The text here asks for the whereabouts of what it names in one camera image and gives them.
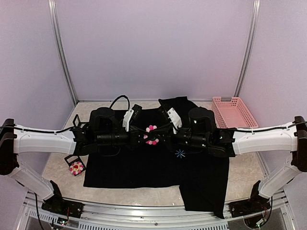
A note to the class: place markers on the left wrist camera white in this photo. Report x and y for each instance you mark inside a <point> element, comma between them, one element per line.
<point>131,115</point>

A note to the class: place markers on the black t-shirt blue logo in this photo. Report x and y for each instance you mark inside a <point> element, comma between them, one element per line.
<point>201,177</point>

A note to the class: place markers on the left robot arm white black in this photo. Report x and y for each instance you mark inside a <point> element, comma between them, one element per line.
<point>102,131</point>

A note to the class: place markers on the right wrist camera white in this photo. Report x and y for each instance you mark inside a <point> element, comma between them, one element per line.
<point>171,115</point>

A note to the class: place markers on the right aluminium frame post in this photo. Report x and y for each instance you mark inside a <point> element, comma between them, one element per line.
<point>249,46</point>

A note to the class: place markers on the left aluminium frame post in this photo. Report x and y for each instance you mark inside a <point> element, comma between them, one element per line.
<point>61,52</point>

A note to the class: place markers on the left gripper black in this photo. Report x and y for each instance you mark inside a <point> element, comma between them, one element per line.
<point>135,142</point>

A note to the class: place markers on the pink plastic basket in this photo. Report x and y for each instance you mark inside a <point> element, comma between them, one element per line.
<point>231,112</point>

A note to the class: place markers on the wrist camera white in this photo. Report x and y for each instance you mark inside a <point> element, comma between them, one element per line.
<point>131,115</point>
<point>171,115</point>

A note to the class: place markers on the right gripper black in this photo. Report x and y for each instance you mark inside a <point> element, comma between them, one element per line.
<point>169,141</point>

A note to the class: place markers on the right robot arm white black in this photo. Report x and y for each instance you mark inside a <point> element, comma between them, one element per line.
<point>203,134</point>

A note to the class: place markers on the front aluminium rail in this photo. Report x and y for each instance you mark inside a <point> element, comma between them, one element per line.
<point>100,216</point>

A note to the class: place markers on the aluminium frame post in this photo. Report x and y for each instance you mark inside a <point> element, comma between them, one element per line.
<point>61,52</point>
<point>249,46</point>

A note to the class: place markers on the flower brooch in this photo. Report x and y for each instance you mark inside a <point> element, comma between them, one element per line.
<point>76,168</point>
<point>149,136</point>

